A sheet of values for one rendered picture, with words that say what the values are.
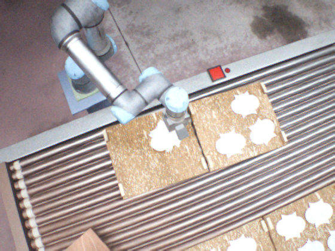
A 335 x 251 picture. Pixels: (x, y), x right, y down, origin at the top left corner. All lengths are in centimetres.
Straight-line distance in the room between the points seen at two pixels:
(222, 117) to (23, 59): 202
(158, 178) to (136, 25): 176
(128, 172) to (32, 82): 163
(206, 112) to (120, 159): 47
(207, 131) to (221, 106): 15
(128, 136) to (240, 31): 175
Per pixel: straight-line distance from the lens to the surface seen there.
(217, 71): 167
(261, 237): 154
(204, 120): 156
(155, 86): 109
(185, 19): 297
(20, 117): 282
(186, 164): 150
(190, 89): 163
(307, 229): 162
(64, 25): 115
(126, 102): 107
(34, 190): 163
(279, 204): 158
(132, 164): 150
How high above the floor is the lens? 241
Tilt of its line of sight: 74 degrees down
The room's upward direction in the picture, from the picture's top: straight up
